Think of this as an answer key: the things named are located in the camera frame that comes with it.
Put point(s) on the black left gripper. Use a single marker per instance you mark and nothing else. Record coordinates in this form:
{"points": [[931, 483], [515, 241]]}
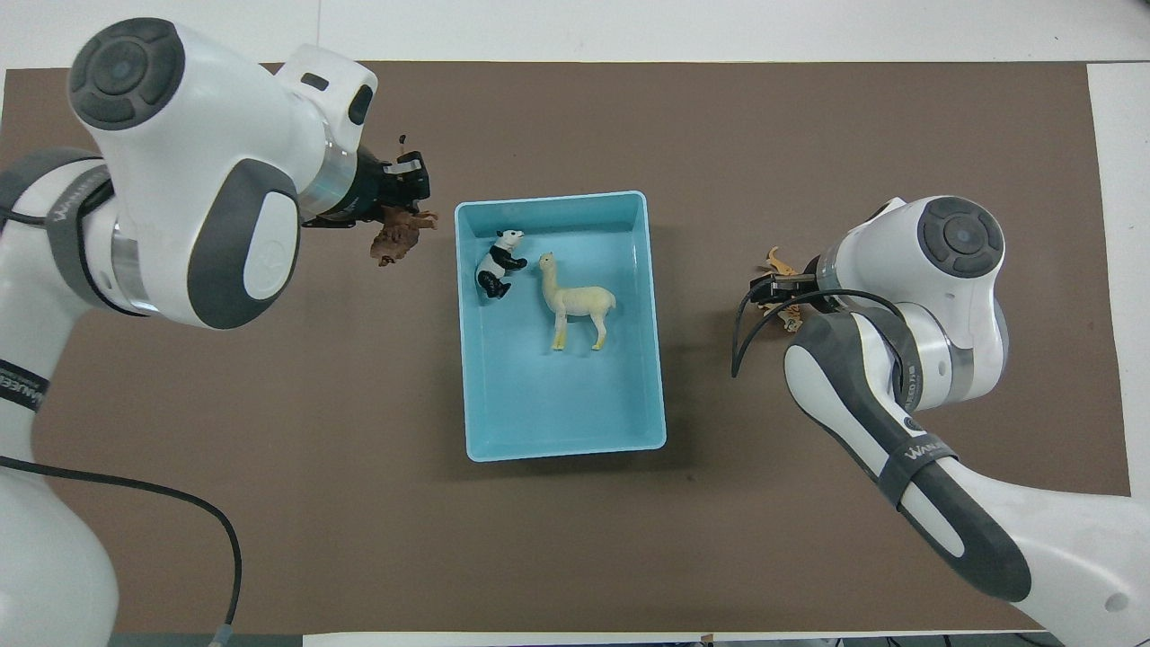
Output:
{"points": [[368, 189]]}

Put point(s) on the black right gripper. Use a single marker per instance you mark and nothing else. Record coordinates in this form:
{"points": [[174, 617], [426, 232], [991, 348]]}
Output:
{"points": [[813, 283]]}

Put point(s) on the orange striped tiger toy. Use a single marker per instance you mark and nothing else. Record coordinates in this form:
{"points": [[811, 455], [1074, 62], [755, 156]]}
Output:
{"points": [[780, 265]]}

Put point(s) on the brown lion toy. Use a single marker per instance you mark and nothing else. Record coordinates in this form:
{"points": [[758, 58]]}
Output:
{"points": [[397, 235]]}

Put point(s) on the black and white panda toy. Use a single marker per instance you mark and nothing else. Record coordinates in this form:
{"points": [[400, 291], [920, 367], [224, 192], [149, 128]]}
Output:
{"points": [[496, 265]]}

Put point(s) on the cream alpaca toy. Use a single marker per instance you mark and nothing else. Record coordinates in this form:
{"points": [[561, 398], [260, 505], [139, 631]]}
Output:
{"points": [[579, 304]]}

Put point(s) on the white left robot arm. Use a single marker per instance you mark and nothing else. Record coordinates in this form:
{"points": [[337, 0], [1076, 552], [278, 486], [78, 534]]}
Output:
{"points": [[198, 162]]}

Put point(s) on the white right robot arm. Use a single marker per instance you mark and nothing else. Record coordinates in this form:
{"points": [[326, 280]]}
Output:
{"points": [[943, 296]]}

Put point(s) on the light blue plastic storage box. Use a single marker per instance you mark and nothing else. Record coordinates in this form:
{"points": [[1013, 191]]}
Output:
{"points": [[561, 395]]}

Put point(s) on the brown table mat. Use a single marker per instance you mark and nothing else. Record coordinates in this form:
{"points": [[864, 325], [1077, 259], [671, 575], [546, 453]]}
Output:
{"points": [[359, 503]]}

